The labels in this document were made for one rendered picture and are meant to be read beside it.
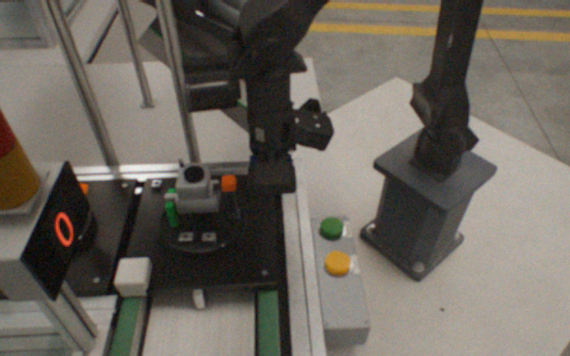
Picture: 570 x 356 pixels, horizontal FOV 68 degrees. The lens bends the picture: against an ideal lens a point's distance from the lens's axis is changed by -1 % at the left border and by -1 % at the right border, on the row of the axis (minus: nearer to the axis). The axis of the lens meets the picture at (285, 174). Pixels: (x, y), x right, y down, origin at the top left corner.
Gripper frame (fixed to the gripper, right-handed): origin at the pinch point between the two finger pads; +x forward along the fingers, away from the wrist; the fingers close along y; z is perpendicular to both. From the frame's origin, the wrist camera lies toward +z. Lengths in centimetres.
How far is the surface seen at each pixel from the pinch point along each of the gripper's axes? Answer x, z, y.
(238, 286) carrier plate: 12.8, -5.6, -12.0
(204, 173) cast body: 1.0, -10.0, 0.5
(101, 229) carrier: 12.4, -28.9, 0.0
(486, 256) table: 23.7, 40.3, -1.8
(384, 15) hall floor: 110, 103, 296
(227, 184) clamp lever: 2.0, -6.7, -0.9
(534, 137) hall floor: 110, 152, 133
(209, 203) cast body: 4.9, -9.6, -2.1
